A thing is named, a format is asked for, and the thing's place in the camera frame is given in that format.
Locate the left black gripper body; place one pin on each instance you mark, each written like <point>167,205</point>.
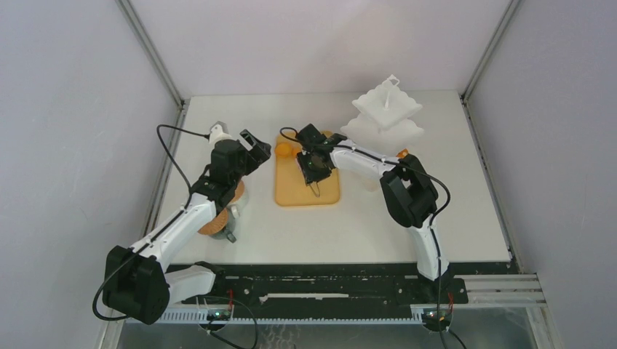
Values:
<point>240,171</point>

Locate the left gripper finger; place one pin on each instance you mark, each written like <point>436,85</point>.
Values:
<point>260,153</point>
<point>249,138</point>

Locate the orange round tart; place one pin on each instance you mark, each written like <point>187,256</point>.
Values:
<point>285,150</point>

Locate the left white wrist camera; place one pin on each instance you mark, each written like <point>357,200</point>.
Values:
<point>218,132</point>

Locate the grey mug with rattan lid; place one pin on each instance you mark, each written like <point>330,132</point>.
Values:
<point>221,228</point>

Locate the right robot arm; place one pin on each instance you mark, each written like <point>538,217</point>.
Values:
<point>409,192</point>

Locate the yellow serving tray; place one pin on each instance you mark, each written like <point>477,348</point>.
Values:
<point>290,189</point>

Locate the white three tier stand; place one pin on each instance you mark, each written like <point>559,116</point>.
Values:
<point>384,123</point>

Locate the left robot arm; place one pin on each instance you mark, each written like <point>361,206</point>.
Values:
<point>137,283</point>

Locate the pink handled metal tongs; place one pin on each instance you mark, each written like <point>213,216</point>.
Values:
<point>315,189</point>

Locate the orange glazed donut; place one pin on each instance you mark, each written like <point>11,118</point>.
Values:
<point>402,154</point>

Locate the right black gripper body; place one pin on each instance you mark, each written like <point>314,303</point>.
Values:
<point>311,169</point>

